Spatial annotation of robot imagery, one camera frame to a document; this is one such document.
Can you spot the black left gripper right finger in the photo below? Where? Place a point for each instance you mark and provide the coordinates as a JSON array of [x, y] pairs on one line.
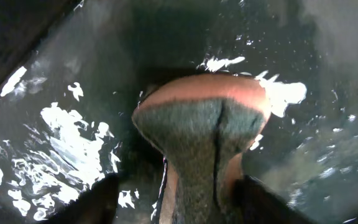
[[259, 205]]

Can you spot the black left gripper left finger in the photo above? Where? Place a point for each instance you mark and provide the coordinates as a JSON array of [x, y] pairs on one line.
[[95, 206]]

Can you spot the black plastic tray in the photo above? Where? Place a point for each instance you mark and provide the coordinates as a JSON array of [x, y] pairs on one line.
[[72, 74]]

